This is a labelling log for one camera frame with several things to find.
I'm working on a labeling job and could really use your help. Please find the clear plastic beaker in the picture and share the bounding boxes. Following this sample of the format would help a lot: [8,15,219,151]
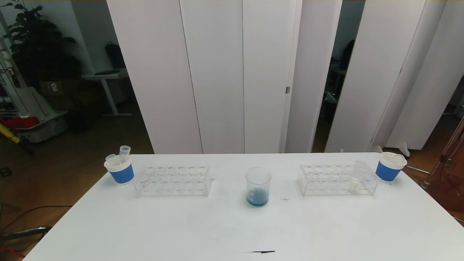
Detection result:
[245,167,272,208]

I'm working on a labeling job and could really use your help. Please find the white office desk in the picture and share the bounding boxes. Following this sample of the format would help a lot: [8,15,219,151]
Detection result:
[82,68,133,117]

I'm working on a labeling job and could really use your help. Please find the brown cardboard box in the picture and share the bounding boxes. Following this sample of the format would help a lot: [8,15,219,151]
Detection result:
[39,80,78,96]

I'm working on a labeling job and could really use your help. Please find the black backpack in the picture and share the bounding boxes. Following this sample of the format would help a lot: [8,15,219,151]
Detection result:
[105,41,125,69]

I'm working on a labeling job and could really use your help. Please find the test tube with cream pigment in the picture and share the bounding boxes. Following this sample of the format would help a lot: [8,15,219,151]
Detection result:
[349,160,366,193]

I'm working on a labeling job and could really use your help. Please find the red floor cable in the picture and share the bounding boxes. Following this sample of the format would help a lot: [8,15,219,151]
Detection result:
[0,247,26,258]

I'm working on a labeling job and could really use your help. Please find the dark green potted plant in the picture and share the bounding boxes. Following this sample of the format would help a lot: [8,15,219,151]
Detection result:
[2,0,82,87]

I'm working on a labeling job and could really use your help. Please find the blue and white cup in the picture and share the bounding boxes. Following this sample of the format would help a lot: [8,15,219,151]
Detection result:
[104,155,134,185]
[375,152,407,182]

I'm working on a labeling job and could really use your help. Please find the black floor cable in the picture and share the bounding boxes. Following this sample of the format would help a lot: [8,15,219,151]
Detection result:
[0,206,73,233]

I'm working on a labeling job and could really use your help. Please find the white machine base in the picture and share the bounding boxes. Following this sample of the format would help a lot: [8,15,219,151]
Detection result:
[16,86,69,143]

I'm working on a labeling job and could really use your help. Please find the clear acrylic test tube rack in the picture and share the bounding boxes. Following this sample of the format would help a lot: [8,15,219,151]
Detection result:
[133,165,214,198]
[297,163,381,196]

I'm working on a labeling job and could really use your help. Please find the grey metal chair leg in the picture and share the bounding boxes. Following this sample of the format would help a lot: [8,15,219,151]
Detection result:
[0,225,52,240]

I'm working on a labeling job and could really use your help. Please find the yellow handled tool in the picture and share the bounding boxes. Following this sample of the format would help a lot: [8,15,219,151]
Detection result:
[0,122,20,144]

